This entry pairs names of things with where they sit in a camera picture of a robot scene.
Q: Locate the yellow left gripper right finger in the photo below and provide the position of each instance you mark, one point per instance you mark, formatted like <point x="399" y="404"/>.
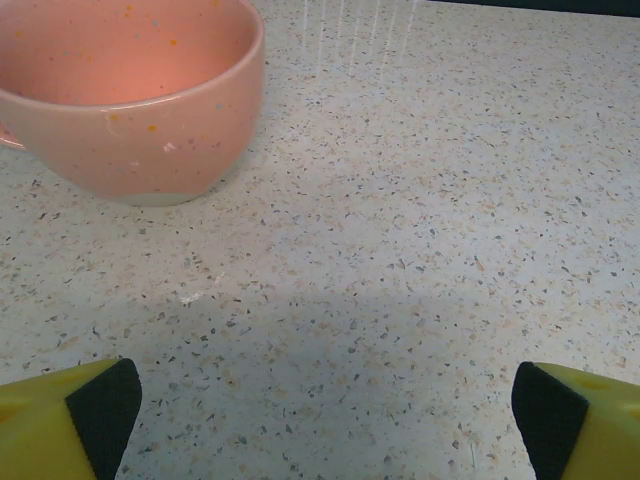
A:
<point x="600" y="430"/>

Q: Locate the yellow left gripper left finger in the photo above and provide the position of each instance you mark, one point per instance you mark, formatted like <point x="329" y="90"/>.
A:
<point x="35" y="430"/>

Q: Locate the orange ceramic cup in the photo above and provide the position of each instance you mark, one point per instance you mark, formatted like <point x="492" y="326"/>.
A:
<point x="150" y="140"/>

